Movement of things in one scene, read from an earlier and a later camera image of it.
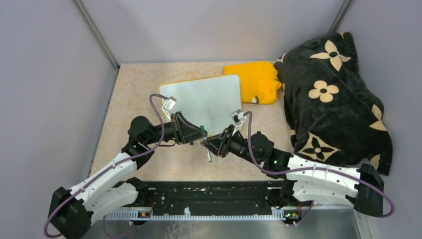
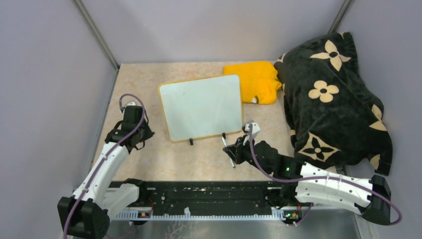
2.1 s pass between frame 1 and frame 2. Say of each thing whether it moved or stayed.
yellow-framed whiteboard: stayed
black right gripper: moved
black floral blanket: stayed
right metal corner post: stayed
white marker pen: moved
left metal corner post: stayed
